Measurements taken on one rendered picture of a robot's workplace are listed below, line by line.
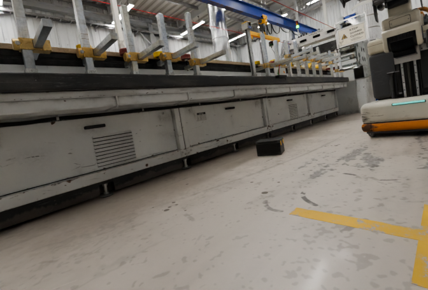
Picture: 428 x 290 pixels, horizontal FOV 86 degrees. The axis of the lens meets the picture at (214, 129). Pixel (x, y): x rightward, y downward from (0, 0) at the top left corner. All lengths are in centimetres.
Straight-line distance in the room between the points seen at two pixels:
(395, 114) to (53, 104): 221
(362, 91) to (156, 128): 410
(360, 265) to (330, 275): 8
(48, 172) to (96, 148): 27
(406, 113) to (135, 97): 189
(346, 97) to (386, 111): 312
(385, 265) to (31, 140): 152
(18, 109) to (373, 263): 136
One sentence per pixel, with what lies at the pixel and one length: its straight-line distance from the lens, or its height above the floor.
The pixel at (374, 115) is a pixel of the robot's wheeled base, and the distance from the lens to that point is 222.
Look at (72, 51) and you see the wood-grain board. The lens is 162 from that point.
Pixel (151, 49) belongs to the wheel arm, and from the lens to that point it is 139.
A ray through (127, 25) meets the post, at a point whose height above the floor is 99.
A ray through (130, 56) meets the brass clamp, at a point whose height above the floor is 81.
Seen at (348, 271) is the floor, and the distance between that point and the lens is 66.
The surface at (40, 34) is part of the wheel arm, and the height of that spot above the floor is 82.
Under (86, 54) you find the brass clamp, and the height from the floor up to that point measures 80.
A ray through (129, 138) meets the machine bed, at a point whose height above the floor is 33.
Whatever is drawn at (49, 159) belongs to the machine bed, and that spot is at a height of 30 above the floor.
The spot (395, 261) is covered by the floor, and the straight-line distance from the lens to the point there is 71.
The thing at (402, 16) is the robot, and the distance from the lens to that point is 230.
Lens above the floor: 38
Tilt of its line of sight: 3 degrees down
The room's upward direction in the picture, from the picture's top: 9 degrees counter-clockwise
